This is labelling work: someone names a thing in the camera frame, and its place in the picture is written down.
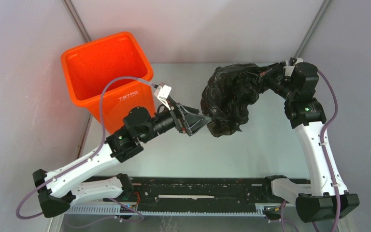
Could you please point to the orange plastic trash bin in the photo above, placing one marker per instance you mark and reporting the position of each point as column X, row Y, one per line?
column 101, row 76

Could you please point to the left metal corner strip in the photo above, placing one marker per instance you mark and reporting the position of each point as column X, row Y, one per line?
column 76, row 19

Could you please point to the left small circuit board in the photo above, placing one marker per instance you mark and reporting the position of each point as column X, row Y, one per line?
column 126, row 209

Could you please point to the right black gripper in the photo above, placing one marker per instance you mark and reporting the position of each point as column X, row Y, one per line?
column 264, row 77

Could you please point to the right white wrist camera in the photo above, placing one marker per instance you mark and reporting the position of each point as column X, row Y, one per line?
column 290, row 65

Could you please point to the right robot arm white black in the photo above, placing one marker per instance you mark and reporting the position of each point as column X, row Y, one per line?
column 327, row 197

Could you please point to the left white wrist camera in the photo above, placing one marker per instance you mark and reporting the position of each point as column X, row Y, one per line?
column 162, row 93

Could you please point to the metal corner strip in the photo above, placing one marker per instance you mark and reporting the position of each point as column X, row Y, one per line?
column 76, row 19
column 322, row 11

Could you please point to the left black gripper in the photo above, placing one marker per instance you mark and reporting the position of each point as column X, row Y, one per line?
column 193, row 123

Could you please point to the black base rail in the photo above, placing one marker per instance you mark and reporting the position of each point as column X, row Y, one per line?
column 174, row 196

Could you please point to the right metal corner strip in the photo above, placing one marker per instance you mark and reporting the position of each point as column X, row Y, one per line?
column 322, row 11

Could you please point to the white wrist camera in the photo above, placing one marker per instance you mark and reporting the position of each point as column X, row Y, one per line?
column 162, row 93
column 290, row 65

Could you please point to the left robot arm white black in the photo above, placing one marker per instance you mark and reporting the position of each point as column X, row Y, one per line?
column 64, row 187

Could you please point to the small circuit board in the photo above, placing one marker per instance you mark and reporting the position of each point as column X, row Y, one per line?
column 272, row 214
column 126, row 209

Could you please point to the right small circuit board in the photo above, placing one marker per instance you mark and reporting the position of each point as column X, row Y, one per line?
column 272, row 214

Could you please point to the black plastic trash bag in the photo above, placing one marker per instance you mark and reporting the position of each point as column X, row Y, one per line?
column 229, row 92

